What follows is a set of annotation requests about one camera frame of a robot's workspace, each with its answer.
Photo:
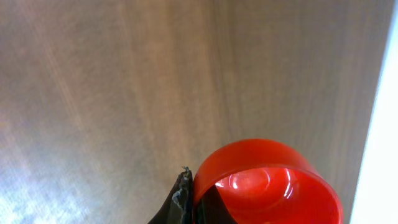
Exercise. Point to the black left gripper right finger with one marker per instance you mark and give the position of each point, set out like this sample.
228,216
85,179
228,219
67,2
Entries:
212,210

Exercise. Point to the orange measuring scoop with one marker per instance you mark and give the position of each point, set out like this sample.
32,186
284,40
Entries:
265,181

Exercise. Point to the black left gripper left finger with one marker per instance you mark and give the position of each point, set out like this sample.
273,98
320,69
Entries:
177,207

